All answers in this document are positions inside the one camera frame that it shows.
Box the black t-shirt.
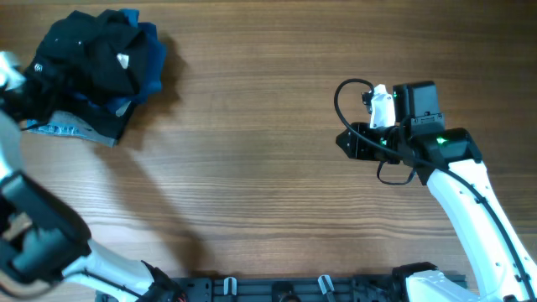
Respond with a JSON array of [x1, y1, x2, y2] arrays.
[[3, 8, 150, 122]]

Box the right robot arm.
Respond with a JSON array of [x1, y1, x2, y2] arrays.
[[336, 78, 536, 301]]

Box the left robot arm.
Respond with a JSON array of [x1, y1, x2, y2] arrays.
[[1, 52, 188, 301]]

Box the blue folded shirt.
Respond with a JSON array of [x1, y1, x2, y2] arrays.
[[70, 8, 168, 117]]

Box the black folded garment in stack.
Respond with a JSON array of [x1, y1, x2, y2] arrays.
[[50, 100, 137, 146]]

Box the grey folded garment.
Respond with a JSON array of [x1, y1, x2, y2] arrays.
[[52, 110, 130, 147]]

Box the light blue denim garment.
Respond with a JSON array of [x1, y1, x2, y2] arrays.
[[25, 114, 92, 139]]

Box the right black cable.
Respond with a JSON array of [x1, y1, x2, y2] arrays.
[[333, 78, 534, 302]]

